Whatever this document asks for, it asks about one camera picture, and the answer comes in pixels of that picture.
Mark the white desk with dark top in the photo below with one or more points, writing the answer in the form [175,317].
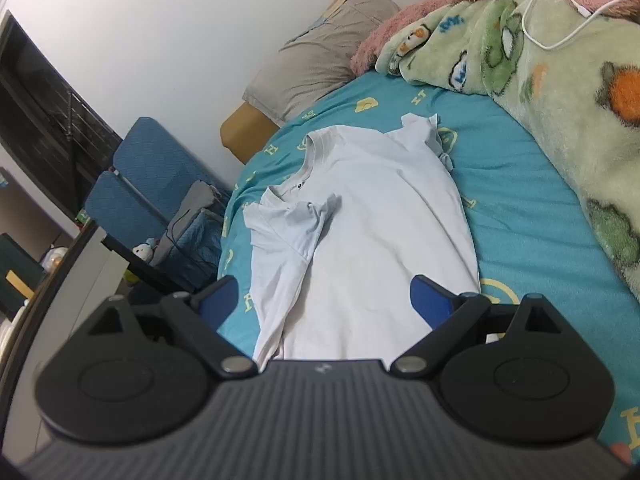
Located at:
[89,273]

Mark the small white plush toy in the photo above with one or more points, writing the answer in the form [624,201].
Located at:
[146,250]

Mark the dark barred window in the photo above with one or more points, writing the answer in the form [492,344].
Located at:
[51,132]

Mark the blue quilted chair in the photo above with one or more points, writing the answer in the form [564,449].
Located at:
[161,171]
[117,209]

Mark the grey folded cloth on chair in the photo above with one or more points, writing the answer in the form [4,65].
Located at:
[199,219]

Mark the grey pillow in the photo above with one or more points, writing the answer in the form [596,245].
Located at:
[317,61]

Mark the blue quilted chair near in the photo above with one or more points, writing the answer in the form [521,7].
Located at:
[161,171]

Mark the dark green bag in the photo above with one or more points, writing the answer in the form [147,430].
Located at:
[20,276]

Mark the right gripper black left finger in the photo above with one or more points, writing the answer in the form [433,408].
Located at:
[195,321]

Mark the green cartoon fleece blanket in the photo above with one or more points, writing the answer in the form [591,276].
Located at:
[571,83]

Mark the teal smiley bed sheet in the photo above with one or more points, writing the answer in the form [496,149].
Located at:
[529,231]

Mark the blue quilted chair far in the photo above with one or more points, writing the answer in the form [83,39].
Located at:
[117,209]

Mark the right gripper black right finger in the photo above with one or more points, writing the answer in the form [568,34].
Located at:
[452,318]

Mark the white t-shirt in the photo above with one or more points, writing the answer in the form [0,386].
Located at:
[335,247]

